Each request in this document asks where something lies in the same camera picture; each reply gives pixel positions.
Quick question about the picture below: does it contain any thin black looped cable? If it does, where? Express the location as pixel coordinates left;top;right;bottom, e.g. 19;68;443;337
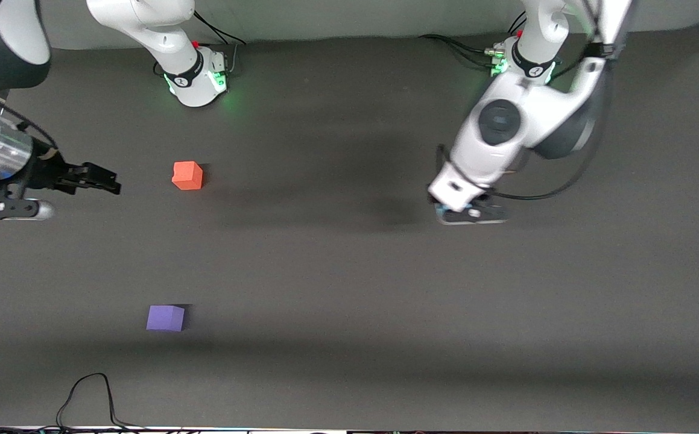
56;373;145;432

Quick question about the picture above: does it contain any purple foam block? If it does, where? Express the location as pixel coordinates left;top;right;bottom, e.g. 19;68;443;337
146;305;185;332

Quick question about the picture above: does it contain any black left arm wrist cable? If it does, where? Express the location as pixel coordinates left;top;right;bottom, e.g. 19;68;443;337
434;0;616;201

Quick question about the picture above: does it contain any black left arm base cable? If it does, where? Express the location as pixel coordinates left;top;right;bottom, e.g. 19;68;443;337
418;12;528;68

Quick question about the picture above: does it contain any black right arm base cable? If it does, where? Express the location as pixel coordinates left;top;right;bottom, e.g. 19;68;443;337
193;10;247;77

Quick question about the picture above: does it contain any black arm base cable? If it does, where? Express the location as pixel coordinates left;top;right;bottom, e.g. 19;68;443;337
193;10;247;77
418;12;528;68

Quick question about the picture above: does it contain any orange foam block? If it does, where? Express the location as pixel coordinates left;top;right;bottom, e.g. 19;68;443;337
171;161;204;191

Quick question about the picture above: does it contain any dark grey table mat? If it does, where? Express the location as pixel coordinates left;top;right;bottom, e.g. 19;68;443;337
0;21;699;430

